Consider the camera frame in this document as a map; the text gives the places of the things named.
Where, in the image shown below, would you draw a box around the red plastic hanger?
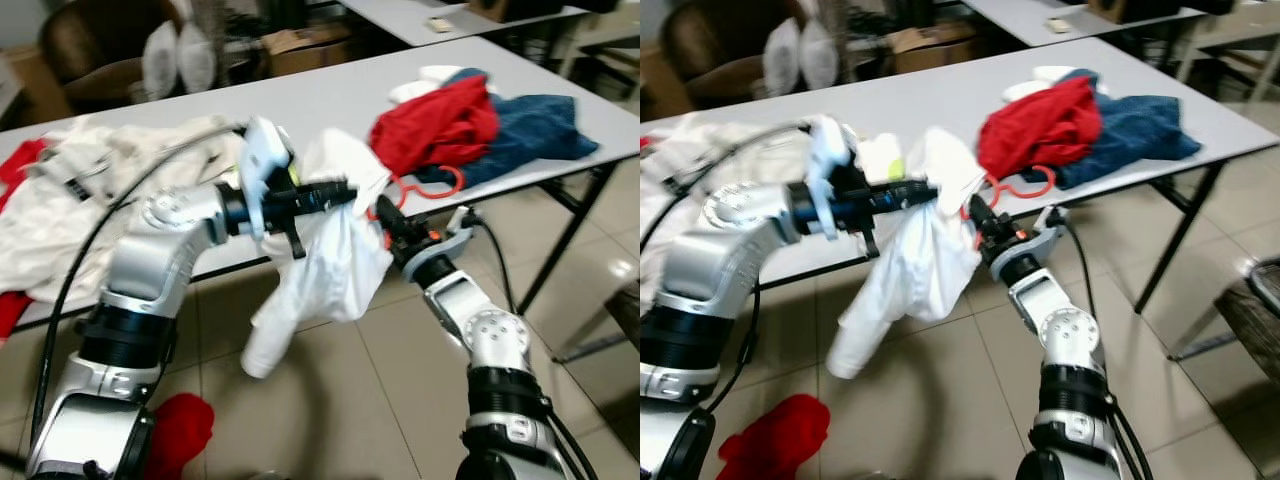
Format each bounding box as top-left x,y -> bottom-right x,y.
960,165 -> 1058,251
365,165 -> 466,251

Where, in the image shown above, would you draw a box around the white cartoon print T-shirt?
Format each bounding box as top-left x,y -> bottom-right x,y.
828,128 -> 986,381
240,128 -> 396,379

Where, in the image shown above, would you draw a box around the white table black legs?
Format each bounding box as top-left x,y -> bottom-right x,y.
0,35 -> 641,336
640,35 -> 1280,316

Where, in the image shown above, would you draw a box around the brown cardboard box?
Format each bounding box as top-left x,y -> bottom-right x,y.
885,22 -> 976,76
262,25 -> 356,79

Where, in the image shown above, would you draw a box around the white fabric bag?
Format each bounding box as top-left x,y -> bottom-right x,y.
765,18 -> 804,98
140,20 -> 181,101
177,22 -> 218,96
800,18 -> 841,91

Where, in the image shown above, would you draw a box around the blue jeans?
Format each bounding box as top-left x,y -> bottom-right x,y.
1050,68 -> 1204,191
420,68 -> 601,191

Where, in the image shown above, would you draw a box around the grey office table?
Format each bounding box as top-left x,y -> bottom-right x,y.
965,0 -> 1211,49
340,0 -> 591,49

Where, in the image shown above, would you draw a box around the brown armchair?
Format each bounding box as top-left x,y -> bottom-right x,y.
38,0 -> 191,111
660,0 -> 801,101

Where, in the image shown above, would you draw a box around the brown wooden speaker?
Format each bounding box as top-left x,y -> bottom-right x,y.
468,0 -> 566,23
1088,0 -> 1181,23

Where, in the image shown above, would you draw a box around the red cloth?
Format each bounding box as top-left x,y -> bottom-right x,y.
715,393 -> 831,480
145,392 -> 216,480

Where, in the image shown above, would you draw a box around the red and white garment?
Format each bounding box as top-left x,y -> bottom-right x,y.
0,138 -> 51,341

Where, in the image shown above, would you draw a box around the small white table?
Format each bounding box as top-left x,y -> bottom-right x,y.
560,5 -> 641,91
1175,8 -> 1280,96

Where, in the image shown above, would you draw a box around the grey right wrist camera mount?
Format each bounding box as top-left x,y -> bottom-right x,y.
1015,205 -> 1069,263
425,205 -> 479,271

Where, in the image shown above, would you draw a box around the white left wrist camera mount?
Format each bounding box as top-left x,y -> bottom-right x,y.
238,115 -> 296,241
805,115 -> 856,241

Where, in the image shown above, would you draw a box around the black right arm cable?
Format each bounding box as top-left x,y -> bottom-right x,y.
1060,215 -> 1151,480
470,215 -> 591,480

